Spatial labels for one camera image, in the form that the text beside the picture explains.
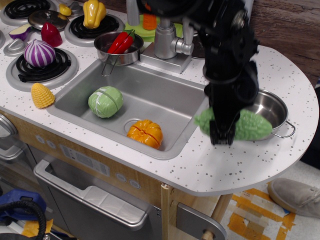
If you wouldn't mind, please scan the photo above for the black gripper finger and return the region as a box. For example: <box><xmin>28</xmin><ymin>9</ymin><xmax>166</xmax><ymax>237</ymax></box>
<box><xmin>226</xmin><ymin>123</ymin><xmax>236</xmax><ymax>145</ymax></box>
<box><xmin>209</xmin><ymin>120</ymin><xmax>220</xmax><ymax>145</ymax></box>

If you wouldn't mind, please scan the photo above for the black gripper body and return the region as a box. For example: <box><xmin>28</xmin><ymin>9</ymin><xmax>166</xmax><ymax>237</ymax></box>
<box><xmin>209</xmin><ymin>106</ymin><xmax>241</xmax><ymax>140</ymax></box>

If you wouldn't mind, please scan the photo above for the green bumpy toy squash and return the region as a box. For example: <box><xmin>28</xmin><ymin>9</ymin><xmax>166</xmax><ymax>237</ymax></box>
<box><xmin>194</xmin><ymin>108</ymin><xmax>273</xmax><ymax>141</ymax></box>

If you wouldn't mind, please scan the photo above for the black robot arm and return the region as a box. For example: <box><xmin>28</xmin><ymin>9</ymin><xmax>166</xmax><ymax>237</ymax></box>
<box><xmin>136</xmin><ymin>0</ymin><xmax>259</xmax><ymax>145</ymax></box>

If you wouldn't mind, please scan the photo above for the steel pot lid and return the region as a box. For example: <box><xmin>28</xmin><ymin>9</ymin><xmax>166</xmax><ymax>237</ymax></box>
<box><xmin>191</xmin><ymin>33</ymin><xmax>205</xmax><ymax>59</ymax></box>
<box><xmin>28</xmin><ymin>10</ymin><xmax>69</xmax><ymax>31</ymax></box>

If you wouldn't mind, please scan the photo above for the grey toy sink basin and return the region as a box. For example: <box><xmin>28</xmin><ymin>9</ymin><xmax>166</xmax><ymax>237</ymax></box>
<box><xmin>48</xmin><ymin>60</ymin><xmax>209</xmax><ymax>160</ymax></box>

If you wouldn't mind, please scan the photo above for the orange toy pumpkin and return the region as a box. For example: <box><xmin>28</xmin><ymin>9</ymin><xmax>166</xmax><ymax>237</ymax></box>
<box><xmin>127</xmin><ymin>119</ymin><xmax>163</xmax><ymax>149</ymax></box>

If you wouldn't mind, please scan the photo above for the silver toy faucet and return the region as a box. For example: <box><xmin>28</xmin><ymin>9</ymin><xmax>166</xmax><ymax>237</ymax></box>
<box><xmin>140</xmin><ymin>18</ymin><xmax>194</xmax><ymax>74</ymax></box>

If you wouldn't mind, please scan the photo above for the grey suede shoe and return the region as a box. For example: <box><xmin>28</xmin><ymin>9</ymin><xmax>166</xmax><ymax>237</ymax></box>
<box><xmin>267</xmin><ymin>178</ymin><xmax>320</xmax><ymax>218</ymax></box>

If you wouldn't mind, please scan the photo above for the green toy cabbage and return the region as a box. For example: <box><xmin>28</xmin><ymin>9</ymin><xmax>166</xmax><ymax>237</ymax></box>
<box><xmin>88</xmin><ymin>86</ymin><xmax>123</xmax><ymax>118</ymax></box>

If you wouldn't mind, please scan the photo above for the orange toy carrot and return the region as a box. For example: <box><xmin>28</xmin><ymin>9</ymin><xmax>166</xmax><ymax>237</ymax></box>
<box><xmin>142</xmin><ymin>13</ymin><xmax>157</xmax><ymax>31</ymax></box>

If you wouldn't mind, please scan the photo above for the red toy chili pepper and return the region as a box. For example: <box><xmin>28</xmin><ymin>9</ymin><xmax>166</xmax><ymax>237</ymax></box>
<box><xmin>107</xmin><ymin>29</ymin><xmax>135</xmax><ymax>54</ymax></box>

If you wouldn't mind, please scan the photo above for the small steel saucepan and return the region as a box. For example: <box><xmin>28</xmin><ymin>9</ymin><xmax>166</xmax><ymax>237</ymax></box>
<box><xmin>94</xmin><ymin>29</ymin><xmax>144</xmax><ymax>77</ymax></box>

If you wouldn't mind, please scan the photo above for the grey toy oven door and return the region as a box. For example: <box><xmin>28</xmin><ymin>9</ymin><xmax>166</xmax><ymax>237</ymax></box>
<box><xmin>33</xmin><ymin>159</ymin><xmax>162</xmax><ymax>240</ymax></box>

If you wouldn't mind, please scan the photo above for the front left stove burner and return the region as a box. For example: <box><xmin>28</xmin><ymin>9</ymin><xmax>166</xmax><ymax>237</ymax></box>
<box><xmin>5</xmin><ymin>48</ymin><xmax>78</xmax><ymax>92</ymax></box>

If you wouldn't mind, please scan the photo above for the stove burner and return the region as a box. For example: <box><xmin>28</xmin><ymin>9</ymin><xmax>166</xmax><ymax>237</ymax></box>
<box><xmin>0</xmin><ymin>0</ymin><xmax>57</xmax><ymax>26</ymax></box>
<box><xmin>64</xmin><ymin>14</ymin><xmax>125</xmax><ymax>47</ymax></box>
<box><xmin>5</xmin><ymin>48</ymin><xmax>78</xmax><ymax>92</ymax></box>

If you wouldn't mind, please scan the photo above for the yellow toy bell pepper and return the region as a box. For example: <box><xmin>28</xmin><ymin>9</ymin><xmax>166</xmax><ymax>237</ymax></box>
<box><xmin>83</xmin><ymin>0</ymin><xmax>107</xmax><ymax>29</ymax></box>

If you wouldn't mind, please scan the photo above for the back right stove burner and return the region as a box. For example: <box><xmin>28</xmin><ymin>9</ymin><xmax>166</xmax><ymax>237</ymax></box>
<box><xmin>64</xmin><ymin>14</ymin><xmax>125</xmax><ymax>47</ymax></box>

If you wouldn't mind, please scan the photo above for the yellow toy corn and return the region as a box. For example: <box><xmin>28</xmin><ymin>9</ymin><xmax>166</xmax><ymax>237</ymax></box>
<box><xmin>30</xmin><ymin>82</ymin><xmax>55</xmax><ymax>109</ymax></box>

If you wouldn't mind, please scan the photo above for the grey back stove knob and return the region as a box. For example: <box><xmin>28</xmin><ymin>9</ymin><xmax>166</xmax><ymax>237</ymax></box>
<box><xmin>67</xmin><ymin>1</ymin><xmax>84</xmax><ymax>17</ymax></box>

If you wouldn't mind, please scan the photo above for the grey stove knob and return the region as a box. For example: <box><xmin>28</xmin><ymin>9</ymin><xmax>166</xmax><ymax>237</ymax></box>
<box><xmin>3</xmin><ymin>38</ymin><xmax>28</xmax><ymax>57</ymax></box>
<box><xmin>67</xmin><ymin>1</ymin><xmax>84</xmax><ymax>17</ymax></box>

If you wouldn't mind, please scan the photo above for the small yellow toy vegetable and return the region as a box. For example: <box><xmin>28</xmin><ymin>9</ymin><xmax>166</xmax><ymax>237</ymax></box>
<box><xmin>58</xmin><ymin>3</ymin><xmax>72</xmax><ymax>17</ymax></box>

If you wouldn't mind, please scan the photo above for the dark red toy pepper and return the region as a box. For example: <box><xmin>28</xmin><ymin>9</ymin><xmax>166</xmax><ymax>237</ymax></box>
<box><xmin>41</xmin><ymin>22</ymin><xmax>63</xmax><ymax>48</ymax></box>

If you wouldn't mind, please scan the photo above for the purple striped toy onion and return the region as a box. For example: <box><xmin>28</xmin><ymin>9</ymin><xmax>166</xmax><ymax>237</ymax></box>
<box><xmin>23</xmin><ymin>39</ymin><xmax>56</xmax><ymax>68</ymax></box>

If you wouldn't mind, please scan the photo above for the purple toy eggplant half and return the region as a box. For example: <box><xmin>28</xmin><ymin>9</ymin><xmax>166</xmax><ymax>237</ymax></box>
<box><xmin>9</xmin><ymin>23</ymin><xmax>32</xmax><ymax>41</ymax></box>

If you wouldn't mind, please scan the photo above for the back left stove burner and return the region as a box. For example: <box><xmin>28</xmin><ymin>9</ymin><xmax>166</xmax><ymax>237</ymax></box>
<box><xmin>0</xmin><ymin>0</ymin><xmax>57</xmax><ymax>26</ymax></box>

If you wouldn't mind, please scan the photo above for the steel pot with handles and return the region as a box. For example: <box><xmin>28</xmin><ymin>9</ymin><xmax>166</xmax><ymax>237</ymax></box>
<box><xmin>246</xmin><ymin>89</ymin><xmax>296</xmax><ymax>141</ymax></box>

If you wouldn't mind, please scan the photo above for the blue clamp with black hose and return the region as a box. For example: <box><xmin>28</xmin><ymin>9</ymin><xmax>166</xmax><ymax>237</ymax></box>
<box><xmin>0</xmin><ymin>189</ymin><xmax>47</xmax><ymax>240</ymax></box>

